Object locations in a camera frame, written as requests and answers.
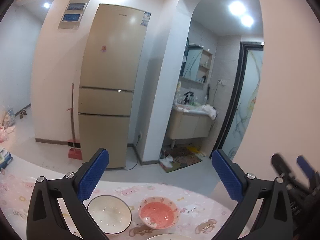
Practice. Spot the beige three-door refrigerator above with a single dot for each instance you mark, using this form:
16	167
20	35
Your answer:
107	80

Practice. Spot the pink strawberry bowl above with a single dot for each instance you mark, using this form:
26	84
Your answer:
158	212

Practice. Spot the black faucet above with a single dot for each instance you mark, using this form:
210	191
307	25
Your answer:
188	97

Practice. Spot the white bowl dark rim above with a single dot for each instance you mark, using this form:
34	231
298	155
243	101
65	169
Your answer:
111	214

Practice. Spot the glass door black frame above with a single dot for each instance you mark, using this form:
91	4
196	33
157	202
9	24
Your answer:
243	98

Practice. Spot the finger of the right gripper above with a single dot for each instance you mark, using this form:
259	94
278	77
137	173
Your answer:
280	166
309	172

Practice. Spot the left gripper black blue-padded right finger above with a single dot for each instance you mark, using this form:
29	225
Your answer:
262	208

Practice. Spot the pair of slippers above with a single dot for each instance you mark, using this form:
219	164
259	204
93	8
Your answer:
22	113

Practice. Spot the patterned bathroom floor mat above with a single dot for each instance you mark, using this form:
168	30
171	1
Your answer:
178	158

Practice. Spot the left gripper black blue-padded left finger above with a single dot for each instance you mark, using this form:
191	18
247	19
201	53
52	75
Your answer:
56	208

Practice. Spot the stack of books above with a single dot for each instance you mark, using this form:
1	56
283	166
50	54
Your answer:
5	158

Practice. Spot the white cloth on vanity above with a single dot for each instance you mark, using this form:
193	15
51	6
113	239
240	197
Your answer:
209	110

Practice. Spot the mirror cabinet with shelves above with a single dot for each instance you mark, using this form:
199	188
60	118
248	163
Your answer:
196	64

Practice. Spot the white cat cartoon plate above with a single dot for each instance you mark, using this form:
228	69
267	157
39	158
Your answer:
170	236

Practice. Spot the wall electrical panel box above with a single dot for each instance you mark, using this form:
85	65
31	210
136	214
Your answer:
73	14

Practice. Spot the beige bathroom vanity cabinet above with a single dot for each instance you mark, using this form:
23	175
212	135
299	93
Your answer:
189	122

